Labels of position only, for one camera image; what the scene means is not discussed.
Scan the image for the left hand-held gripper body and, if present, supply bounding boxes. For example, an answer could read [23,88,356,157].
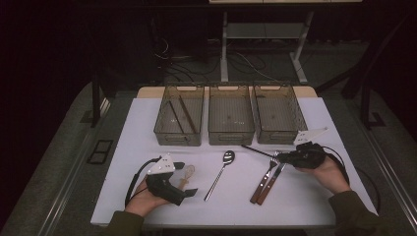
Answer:
[145,152,187,207]

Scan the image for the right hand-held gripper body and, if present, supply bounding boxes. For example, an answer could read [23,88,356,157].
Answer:
[285,126,329,170]

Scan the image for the black chopstick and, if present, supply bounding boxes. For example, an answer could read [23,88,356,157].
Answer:
[241,144,280,158]

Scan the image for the wooden-handled knife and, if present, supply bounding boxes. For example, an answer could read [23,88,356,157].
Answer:
[255,162,287,207]

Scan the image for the smoky transparent plastic bin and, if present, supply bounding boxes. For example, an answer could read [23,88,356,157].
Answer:
[207,82,257,147]
[152,82,207,148]
[250,81,310,146]

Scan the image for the dark brown chopstick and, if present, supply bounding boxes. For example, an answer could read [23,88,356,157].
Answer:
[167,100,186,135]

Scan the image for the metal spoon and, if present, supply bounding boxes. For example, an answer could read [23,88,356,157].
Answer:
[203,149,237,203]

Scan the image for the person's left hand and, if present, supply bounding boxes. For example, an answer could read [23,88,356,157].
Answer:
[124,176,170,217]

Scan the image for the person's right hand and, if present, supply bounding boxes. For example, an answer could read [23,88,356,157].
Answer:
[295,154,352,196]

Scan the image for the white table mat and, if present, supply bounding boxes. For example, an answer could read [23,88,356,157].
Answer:
[89,96,383,229]

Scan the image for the black metal stand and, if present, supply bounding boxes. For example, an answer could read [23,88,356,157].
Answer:
[359,82,387,131]
[90,70,118,129]

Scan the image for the wooden table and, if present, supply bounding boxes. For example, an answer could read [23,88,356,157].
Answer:
[136,85,319,99]

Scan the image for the left hand-held gripper black cable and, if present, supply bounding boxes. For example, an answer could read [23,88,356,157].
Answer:
[124,155,162,207]

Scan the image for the hand-held gripper black cable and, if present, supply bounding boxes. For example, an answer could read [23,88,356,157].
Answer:
[322,145,351,185]
[124,155,162,207]

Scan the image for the wooden-handled fork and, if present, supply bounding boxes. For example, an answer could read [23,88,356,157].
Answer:
[249,149,283,205]

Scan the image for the right hand-held gripper black cable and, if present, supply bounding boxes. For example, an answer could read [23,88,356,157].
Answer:
[322,145,351,185]

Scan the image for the thin black cable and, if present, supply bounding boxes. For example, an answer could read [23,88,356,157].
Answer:
[355,166,384,214]

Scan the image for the aluminium floor rail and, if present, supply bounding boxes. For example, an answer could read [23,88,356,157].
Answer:
[38,131,96,236]
[359,127,417,225]

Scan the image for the bundle of floor cables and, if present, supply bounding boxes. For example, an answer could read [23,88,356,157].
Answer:
[150,34,280,84]

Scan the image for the grey metal desk frame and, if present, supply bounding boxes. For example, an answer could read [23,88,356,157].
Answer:
[219,11,316,85]

